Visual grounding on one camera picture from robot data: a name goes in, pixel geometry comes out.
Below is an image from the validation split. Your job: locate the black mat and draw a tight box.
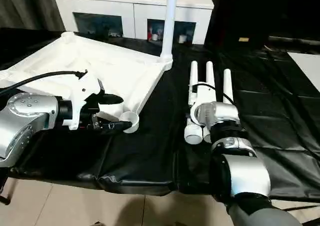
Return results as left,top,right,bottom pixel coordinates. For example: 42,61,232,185
0,27,320,201

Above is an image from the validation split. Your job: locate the black stand leg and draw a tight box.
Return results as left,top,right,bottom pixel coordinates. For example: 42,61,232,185
0,175,16,205

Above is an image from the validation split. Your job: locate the white flat board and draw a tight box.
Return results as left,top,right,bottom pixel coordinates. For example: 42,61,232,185
286,52,320,89

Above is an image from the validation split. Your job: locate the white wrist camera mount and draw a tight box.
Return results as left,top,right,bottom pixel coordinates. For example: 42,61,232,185
62,70,106,131
187,84,216,127

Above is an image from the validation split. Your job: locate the black left wrist camera cable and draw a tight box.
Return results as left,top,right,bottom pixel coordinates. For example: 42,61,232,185
0,70,88,97

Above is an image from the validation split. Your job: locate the grey curtain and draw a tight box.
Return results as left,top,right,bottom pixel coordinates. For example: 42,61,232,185
0,0,66,33

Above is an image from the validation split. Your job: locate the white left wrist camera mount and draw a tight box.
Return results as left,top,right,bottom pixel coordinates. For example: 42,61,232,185
62,70,106,131

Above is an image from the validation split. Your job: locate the white plastic table top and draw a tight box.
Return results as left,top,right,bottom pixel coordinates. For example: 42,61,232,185
0,31,174,134

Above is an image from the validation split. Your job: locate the white plastic table leg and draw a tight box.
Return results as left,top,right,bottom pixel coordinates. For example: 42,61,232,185
202,60,216,143
223,69,235,104
159,0,179,63
184,60,204,145

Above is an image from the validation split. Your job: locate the black cabinet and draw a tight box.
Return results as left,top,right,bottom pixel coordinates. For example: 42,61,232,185
204,0,320,49

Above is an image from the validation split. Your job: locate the white cabinet with glass doors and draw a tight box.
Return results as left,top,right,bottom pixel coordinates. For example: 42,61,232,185
53,0,215,45

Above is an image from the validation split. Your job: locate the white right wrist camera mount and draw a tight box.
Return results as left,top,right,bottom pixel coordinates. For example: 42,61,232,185
187,84,216,127

